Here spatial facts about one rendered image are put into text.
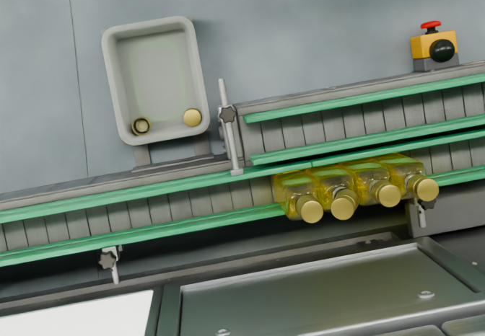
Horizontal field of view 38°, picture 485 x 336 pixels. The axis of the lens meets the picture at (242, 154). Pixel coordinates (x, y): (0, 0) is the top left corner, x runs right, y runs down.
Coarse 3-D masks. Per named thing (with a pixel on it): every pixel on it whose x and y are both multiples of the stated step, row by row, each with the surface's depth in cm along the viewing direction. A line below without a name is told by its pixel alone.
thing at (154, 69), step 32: (128, 32) 132; (160, 32) 137; (192, 32) 131; (128, 64) 137; (160, 64) 138; (192, 64) 136; (128, 96) 138; (160, 96) 138; (192, 96) 139; (128, 128) 136; (160, 128) 139; (192, 128) 133
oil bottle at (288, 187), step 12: (276, 180) 122; (288, 180) 117; (300, 180) 115; (312, 180) 113; (276, 192) 125; (288, 192) 110; (300, 192) 110; (312, 192) 110; (288, 204) 111; (288, 216) 112; (300, 216) 110
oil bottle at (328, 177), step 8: (312, 168) 124; (320, 168) 122; (328, 168) 121; (336, 168) 120; (312, 176) 119; (320, 176) 114; (328, 176) 113; (336, 176) 112; (344, 176) 111; (352, 176) 112; (320, 184) 112; (328, 184) 110; (336, 184) 110; (344, 184) 110; (352, 184) 110; (320, 192) 112; (328, 192) 110; (320, 200) 114; (328, 200) 110; (328, 208) 111
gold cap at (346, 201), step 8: (344, 192) 104; (352, 192) 105; (336, 200) 102; (344, 200) 101; (352, 200) 102; (336, 208) 102; (344, 208) 102; (352, 208) 101; (336, 216) 102; (344, 216) 102
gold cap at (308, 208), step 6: (300, 198) 106; (306, 198) 105; (312, 198) 104; (300, 204) 104; (306, 204) 103; (312, 204) 103; (318, 204) 103; (300, 210) 103; (306, 210) 103; (312, 210) 103; (318, 210) 103; (306, 216) 103; (312, 216) 103; (318, 216) 103; (312, 222) 103
